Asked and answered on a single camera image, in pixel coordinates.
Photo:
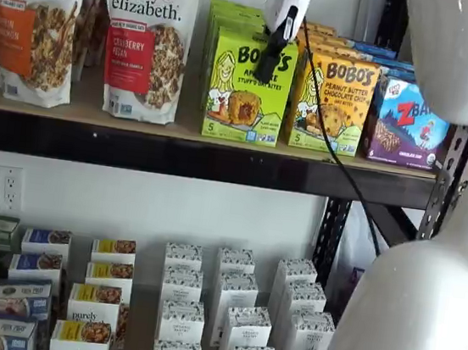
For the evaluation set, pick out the white wall outlet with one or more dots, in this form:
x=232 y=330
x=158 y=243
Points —
x=9 y=187

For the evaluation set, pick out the white box blue label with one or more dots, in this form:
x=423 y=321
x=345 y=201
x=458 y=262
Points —
x=34 y=268
x=46 y=241
x=3 y=334
x=22 y=298

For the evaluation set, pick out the green Bobo's apple pie box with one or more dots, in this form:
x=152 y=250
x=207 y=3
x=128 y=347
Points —
x=241 y=112
x=235 y=22
x=237 y=8

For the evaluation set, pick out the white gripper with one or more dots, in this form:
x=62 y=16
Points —
x=280 y=5

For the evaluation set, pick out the black metal shelf rack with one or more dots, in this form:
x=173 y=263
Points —
x=176 y=155

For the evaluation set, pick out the white box yellow label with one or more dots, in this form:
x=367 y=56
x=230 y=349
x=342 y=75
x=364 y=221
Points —
x=81 y=342
x=113 y=250
x=94 y=305
x=110 y=275

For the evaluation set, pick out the granola bag orange label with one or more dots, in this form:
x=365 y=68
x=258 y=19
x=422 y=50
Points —
x=29 y=30

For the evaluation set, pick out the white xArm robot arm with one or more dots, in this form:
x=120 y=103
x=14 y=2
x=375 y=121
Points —
x=413 y=312

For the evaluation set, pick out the granola bag red label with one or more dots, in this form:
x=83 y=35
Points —
x=145 y=66

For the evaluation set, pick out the yellow Bobo's peanut butter box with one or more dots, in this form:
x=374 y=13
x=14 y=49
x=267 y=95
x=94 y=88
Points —
x=334 y=51
x=326 y=30
x=344 y=111

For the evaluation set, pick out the blue Zbar box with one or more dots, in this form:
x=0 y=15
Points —
x=394 y=71
x=373 y=49
x=401 y=131

